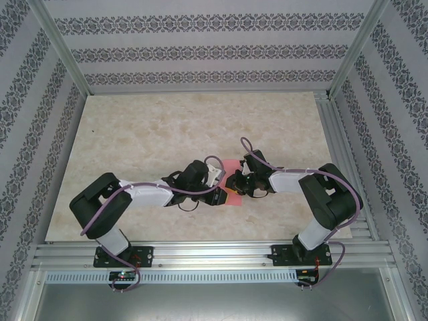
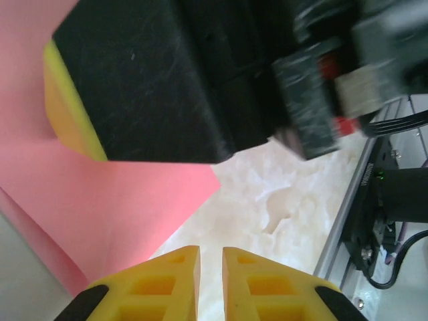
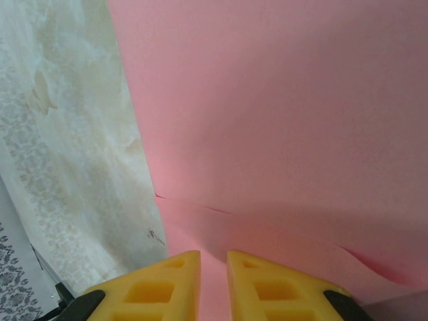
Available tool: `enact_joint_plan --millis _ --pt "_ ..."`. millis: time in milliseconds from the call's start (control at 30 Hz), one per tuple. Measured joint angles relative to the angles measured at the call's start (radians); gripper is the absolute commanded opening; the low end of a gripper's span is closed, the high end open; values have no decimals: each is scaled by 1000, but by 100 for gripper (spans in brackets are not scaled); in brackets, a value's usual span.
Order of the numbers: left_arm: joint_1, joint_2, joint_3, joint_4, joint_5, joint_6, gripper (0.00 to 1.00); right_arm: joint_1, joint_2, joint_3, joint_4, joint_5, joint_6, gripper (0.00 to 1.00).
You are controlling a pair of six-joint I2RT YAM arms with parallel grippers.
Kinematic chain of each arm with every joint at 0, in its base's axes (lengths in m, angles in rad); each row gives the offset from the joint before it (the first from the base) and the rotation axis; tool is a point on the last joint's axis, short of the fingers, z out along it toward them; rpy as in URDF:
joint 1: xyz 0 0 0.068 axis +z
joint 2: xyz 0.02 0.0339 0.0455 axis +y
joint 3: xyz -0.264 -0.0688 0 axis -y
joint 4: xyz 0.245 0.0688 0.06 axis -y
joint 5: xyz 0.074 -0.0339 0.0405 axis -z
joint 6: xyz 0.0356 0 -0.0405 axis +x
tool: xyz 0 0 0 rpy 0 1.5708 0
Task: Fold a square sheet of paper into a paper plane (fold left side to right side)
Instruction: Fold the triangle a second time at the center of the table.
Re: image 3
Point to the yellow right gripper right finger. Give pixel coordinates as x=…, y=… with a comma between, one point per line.
x=274, y=294

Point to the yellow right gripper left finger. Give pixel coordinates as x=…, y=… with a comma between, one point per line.
x=150, y=294

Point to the pink paper sheet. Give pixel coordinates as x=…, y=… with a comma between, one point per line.
x=267, y=117

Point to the aluminium mounting rail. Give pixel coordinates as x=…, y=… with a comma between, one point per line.
x=47, y=267

